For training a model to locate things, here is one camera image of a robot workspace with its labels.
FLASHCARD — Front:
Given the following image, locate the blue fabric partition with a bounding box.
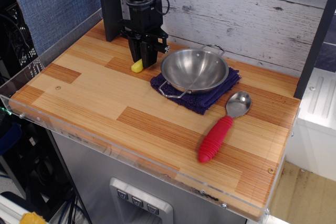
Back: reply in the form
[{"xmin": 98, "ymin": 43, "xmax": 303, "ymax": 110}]
[{"xmin": 17, "ymin": 0, "xmax": 101, "ymax": 56}]

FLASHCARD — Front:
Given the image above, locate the clear acrylic edge guard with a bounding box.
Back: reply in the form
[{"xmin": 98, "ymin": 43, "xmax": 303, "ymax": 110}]
[{"xmin": 1, "ymin": 22, "xmax": 300, "ymax": 223}]

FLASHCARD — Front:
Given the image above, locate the black plastic crate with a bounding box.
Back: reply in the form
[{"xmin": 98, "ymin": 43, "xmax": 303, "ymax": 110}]
[{"xmin": 1, "ymin": 0, "xmax": 37, "ymax": 77}]

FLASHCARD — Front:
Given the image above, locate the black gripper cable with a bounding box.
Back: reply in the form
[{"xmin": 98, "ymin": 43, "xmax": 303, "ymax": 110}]
[{"xmin": 153, "ymin": 0, "xmax": 171, "ymax": 16}]

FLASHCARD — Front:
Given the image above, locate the dark grey post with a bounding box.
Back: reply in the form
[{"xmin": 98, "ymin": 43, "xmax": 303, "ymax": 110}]
[
  {"xmin": 293, "ymin": 0, "xmax": 335, "ymax": 99},
  {"xmin": 100, "ymin": 0, "xmax": 123, "ymax": 41}
]

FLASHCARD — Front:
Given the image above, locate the stainless steel cabinet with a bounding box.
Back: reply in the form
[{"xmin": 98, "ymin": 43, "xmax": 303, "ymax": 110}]
[{"xmin": 52, "ymin": 133, "xmax": 246, "ymax": 223}]

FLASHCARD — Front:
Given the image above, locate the silver button panel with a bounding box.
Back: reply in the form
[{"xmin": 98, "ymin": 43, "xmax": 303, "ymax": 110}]
[{"xmin": 109, "ymin": 177, "xmax": 174, "ymax": 223}]

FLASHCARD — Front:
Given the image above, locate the spoon with red handle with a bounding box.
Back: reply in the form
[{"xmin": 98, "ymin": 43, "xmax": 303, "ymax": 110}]
[{"xmin": 198, "ymin": 91, "xmax": 251, "ymax": 163}]

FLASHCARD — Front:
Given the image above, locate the dark grey right post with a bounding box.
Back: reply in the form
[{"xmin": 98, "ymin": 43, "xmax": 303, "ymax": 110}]
[{"xmin": 293, "ymin": 0, "xmax": 335, "ymax": 99}]

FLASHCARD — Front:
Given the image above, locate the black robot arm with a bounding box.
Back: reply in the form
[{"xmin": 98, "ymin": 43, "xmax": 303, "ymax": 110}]
[{"xmin": 120, "ymin": 0, "xmax": 170, "ymax": 68}]

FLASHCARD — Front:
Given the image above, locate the yellow object bottom left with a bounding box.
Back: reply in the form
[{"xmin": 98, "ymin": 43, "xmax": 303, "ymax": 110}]
[{"xmin": 19, "ymin": 212, "xmax": 47, "ymax": 224}]

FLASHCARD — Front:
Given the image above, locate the purple folded cloth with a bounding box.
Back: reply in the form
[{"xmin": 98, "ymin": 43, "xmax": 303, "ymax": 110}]
[{"xmin": 150, "ymin": 67, "xmax": 241, "ymax": 115}]

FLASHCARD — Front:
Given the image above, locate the dark grey left post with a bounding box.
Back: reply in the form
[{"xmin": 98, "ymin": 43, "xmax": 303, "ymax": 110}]
[{"xmin": 100, "ymin": 0, "xmax": 123, "ymax": 41}]

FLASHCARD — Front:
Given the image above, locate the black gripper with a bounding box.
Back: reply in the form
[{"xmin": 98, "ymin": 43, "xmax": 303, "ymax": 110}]
[{"xmin": 120, "ymin": 0, "xmax": 170, "ymax": 68}]

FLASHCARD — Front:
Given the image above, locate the silver steel bowl with handles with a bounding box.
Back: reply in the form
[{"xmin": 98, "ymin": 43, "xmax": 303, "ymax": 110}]
[{"xmin": 159, "ymin": 44, "xmax": 229, "ymax": 99}]

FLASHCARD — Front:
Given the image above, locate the yellow plastic block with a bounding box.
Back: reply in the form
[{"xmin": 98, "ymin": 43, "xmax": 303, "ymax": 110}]
[{"xmin": 131, "ymin": 59, "xmax": 143, "ymax": 73}]

